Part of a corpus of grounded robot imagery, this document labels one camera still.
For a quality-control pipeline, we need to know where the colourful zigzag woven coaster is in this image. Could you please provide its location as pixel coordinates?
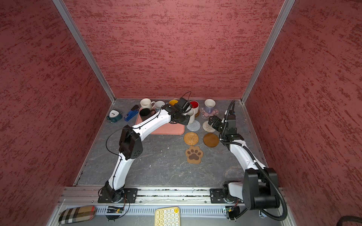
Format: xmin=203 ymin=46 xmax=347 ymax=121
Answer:
xmin=202 ymin=121 xmax=216 ymax=133

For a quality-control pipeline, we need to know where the yellow mug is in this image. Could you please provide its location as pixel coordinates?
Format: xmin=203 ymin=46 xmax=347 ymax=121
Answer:
xmin=169 ymin=99 xmax=178 ymax=105

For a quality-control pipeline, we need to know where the pink flower coaster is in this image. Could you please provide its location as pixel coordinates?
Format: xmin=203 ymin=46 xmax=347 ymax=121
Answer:
xmin=200 ymin=108 xmax=219 ymax=119

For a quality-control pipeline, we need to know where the large round wooden coaster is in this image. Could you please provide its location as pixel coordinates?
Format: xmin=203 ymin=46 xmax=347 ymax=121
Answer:
xmin=203 ymin=133 xmax=219 ymax=147

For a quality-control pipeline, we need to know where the white mug red inside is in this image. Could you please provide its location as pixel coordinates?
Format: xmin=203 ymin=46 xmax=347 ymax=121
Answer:
xmin=190 ymin=100 xmax=199 ymax=115

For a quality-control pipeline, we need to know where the lavender mug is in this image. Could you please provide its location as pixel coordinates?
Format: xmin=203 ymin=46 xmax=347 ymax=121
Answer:
xmin=204 ymin=99 xmax=216 ymax=114

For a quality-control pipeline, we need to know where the grey blue woven coaster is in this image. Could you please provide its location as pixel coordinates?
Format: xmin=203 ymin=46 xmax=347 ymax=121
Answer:
xmin=187 ymin=120 xmax=201 ymax=132

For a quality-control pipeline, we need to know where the woven rattan coaster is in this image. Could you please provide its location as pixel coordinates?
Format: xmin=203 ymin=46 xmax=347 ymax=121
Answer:
xmin=183 ymin=132 xmax=199 ymax=146

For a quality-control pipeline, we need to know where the black mug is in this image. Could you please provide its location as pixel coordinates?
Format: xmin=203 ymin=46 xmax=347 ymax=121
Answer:
xmin=139 ymin=108 xmax=156 ymax=121

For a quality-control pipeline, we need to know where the brown paw print coaster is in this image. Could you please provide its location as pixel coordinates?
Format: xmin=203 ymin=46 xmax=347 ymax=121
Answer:
xmin=185 ymin=146 xmax=204 ymax=164

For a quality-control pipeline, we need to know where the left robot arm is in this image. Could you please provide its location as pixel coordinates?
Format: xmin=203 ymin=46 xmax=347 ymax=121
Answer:
xmin=98 ymin=98 xmax=192 ymax=203

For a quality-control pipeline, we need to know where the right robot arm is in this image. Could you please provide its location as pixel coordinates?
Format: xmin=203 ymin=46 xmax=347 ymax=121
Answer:
xmin=208 ymin=114 xmax=288 ymax=221

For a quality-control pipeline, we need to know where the pink serving tray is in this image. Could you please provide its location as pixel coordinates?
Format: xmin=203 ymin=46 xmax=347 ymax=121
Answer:
xmin=132 ymin=112 xmax=185 ymax=136

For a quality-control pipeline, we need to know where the white speckled blue mug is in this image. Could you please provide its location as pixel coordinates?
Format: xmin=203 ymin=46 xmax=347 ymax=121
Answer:
xmin=154 ymin=101 xmax=165 ymax=112

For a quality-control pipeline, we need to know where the blue stapler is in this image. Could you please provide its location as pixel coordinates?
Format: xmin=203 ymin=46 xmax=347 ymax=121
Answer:
xmin=124 ymin=105 xmax=140 ymax=122

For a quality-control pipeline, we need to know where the green tape measure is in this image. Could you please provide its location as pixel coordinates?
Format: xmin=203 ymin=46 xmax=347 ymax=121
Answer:
xmin=106 ymin=110 xmax=123 ymax=123

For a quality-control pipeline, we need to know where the yellow keypad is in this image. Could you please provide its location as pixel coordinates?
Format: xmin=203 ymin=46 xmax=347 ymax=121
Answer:
xmin=154 ymin=206 xmax=181 ymax=226

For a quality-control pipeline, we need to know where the plaid glasses case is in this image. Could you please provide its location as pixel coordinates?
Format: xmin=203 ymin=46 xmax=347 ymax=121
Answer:
xmin=58 ymin=206 xmax=96 ymax=225

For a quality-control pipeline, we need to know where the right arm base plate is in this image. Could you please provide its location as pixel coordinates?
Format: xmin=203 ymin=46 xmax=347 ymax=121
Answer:
xmin=209 ymin=188 xmax=236 ymax=203

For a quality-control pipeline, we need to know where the aluminium rail frame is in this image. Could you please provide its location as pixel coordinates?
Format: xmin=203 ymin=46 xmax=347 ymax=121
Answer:
xmin=53 ymin=186 xmax=289 ymax=218

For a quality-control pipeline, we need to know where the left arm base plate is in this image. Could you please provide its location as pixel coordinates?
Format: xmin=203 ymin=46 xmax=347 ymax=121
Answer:
xmin=98 ymin=187 xmax=138 ymax=203

